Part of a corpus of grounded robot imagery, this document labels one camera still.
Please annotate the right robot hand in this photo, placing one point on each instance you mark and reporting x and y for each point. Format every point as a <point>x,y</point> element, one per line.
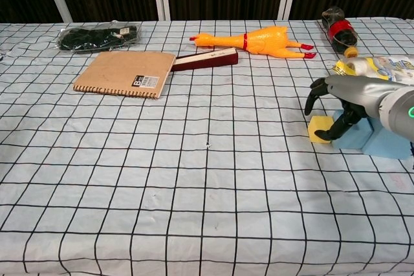
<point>359,93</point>

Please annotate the small blue foam block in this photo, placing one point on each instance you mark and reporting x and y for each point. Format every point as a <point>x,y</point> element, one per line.
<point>354,138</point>

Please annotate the small yellow foam cube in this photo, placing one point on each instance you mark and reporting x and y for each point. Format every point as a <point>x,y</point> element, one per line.
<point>318,125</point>

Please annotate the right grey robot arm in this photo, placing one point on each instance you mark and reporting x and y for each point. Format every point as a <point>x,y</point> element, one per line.
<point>401,108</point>

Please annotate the pack of white rolls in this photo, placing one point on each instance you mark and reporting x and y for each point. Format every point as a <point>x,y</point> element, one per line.
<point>375,67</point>

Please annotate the large blue foam cube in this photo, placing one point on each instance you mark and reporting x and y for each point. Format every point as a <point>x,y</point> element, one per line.
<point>385,145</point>

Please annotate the cola bottle red label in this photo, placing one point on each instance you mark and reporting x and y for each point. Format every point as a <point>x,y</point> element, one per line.
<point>341,32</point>

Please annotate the yellow rubber chicken toy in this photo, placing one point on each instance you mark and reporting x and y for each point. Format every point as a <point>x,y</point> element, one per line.
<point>258,41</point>

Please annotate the checked light blue tablecloth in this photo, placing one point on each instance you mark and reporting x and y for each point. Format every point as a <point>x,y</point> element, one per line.
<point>161,176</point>

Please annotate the brown spiral notebook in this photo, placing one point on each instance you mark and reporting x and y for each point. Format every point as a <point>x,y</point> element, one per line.
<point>126,74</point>

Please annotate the black gloves in plastic bag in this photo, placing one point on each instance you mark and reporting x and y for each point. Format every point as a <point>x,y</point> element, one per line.
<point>97,37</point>

